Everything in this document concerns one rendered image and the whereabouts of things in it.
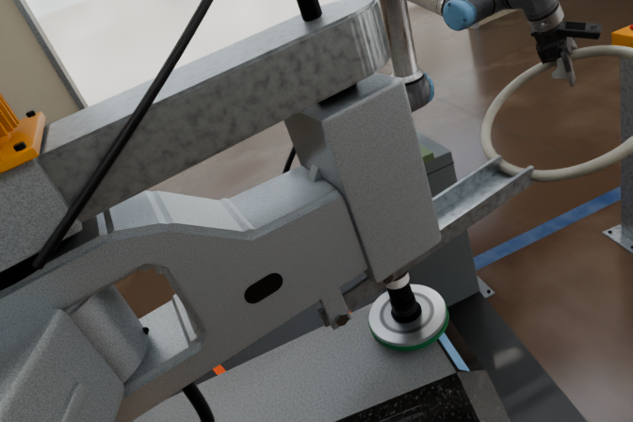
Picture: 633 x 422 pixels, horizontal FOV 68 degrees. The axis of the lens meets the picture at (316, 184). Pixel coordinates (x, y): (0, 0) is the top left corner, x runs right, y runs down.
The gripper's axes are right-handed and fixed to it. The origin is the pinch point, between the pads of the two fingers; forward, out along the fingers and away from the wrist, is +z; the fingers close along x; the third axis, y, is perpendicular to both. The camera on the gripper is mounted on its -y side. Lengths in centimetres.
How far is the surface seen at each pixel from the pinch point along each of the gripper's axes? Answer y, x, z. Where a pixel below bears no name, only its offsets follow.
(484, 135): 22.1, 28.2, -7.4
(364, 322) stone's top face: 51, 89, -2
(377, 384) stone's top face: 38, 106, -5
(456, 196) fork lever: 24, 54, -12
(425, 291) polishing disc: 34, 78, 0
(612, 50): -11.4, 4.1, -7.1
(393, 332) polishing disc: 37, 93, -6
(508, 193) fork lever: 10, 53, -10
